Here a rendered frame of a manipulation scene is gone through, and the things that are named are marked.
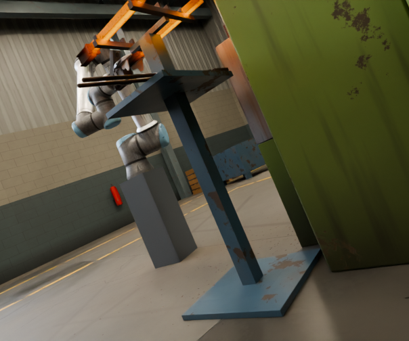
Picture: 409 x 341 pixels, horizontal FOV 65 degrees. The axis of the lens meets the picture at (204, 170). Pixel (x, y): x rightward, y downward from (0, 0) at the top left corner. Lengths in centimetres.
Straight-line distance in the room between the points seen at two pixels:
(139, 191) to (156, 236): 30
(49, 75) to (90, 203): 342
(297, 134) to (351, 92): 18
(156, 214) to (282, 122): 122
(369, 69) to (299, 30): 22
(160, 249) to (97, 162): 668
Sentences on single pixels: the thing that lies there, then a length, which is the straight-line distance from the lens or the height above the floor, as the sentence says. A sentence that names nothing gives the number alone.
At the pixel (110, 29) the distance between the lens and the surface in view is 122.
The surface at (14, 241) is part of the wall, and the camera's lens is 794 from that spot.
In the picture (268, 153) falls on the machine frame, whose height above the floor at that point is 42.
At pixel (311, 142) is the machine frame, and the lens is 99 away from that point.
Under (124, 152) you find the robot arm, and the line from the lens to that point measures 212.
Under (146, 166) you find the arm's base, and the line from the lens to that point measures 210.
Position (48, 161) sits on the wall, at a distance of 836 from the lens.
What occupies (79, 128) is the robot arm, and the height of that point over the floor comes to 88.
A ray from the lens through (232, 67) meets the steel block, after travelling 139.
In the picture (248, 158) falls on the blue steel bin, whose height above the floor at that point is 37.
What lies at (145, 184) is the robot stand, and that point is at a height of 53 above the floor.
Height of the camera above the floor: 45
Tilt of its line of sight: level
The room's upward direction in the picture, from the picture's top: 23 degrees counter-clockwise
